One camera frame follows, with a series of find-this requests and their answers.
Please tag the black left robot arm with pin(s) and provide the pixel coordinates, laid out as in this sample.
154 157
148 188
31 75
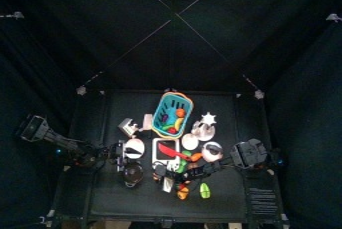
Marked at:
54 135

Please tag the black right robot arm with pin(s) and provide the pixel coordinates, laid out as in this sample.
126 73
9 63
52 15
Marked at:
247 154

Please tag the lime green corn top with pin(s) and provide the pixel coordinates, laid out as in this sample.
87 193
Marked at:
204 190

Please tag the teal basket with orange rim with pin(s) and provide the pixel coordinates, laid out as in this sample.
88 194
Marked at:
172 115

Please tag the green toy pepper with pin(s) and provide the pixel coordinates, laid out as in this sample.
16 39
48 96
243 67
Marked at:
182 166

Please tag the dark toy cooking pot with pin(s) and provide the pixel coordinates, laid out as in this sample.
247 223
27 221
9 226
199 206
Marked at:
132 173

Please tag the white round plate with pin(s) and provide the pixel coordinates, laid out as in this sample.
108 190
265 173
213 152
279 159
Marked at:
134 144

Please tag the white cutting board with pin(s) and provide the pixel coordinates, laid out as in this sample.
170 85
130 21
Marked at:
166 158

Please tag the red toy tomato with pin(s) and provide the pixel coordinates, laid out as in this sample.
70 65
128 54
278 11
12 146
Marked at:
180 186

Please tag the orange yellow toy food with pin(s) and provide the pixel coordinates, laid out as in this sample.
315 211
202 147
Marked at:
183 193

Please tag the orange toy carrot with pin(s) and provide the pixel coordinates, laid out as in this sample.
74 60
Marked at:
195 156

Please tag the green toy vegetable piece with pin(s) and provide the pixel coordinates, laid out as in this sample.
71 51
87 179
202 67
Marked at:
186 153

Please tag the red toy knife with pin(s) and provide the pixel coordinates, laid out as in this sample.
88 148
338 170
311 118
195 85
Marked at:
171 151

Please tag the grey white toy toaster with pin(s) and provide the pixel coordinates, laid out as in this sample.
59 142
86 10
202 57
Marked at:
128 126

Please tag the white bowl with dark item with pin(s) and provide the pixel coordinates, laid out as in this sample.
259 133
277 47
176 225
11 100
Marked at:
213 152

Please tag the white oval toy plate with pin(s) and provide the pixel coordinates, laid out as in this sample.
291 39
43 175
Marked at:
190 141

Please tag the white toy cup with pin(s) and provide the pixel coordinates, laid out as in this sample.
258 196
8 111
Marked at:
147 121

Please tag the red toy fruit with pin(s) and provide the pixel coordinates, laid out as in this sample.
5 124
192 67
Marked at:
172 130

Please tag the purple toy eggplant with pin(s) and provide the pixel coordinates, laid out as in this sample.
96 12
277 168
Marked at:
164 118

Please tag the yellow toy banana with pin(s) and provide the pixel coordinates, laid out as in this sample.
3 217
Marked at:
178 123

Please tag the white star-shaped object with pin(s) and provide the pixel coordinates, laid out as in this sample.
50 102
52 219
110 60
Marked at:
203 131

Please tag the orange toy fruit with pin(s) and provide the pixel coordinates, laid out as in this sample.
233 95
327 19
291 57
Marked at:
180 112

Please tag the white star-shaped toy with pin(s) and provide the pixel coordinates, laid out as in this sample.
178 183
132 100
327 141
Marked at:
208 118

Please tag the white text label sticker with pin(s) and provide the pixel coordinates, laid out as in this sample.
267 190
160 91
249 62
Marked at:
262 201

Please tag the silver frame corner clamp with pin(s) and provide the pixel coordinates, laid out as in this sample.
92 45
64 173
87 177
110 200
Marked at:
16 15
259 94
333 17
80 90

